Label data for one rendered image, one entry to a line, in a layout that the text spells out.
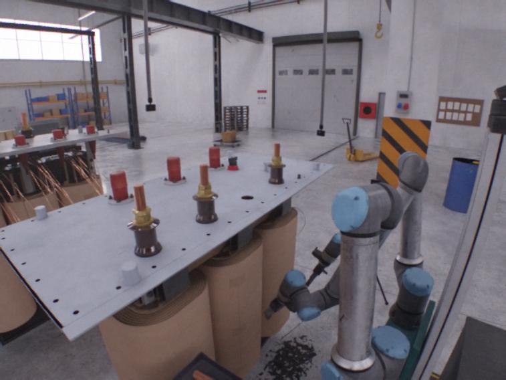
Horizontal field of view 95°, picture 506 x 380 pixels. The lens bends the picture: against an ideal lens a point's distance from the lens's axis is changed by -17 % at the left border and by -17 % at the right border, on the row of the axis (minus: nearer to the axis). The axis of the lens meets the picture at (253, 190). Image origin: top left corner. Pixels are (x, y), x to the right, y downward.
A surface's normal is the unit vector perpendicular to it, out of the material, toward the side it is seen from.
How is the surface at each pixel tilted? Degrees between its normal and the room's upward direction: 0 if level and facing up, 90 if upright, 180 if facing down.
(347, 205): 82
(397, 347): 5
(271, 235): 90
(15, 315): 90
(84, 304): 0
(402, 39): 90
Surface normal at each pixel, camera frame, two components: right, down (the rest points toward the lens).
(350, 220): -0.91, 0.00
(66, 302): 0.00, -0.95
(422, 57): -0.54, 0.28
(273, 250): 0.25, 0.32
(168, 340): 0.61, 0.26
